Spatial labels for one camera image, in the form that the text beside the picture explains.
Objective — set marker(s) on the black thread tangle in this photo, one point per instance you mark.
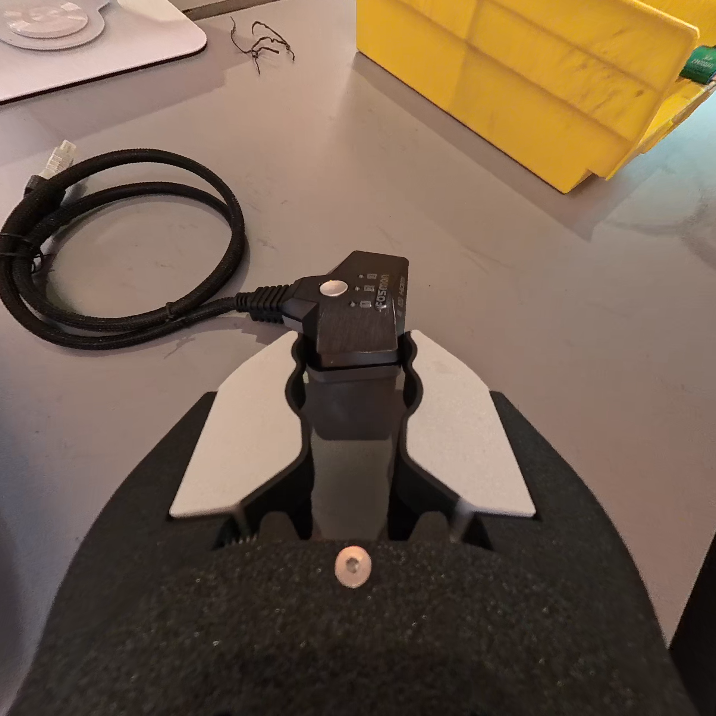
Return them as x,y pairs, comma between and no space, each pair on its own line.
263,47

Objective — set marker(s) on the yellow plastic bin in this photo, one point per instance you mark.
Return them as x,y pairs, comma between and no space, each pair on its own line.
531,84

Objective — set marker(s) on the grey desk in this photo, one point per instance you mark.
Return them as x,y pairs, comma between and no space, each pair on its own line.
503,307

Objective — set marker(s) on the black board on white stand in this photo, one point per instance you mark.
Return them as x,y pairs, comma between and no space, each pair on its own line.
140,50

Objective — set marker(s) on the person's dark clothing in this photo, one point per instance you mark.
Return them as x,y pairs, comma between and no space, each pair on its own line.
699,671

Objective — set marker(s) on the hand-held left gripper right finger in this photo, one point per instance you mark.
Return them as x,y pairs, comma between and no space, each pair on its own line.
467,447

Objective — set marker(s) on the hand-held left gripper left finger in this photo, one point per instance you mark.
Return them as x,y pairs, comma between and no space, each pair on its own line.
246,447

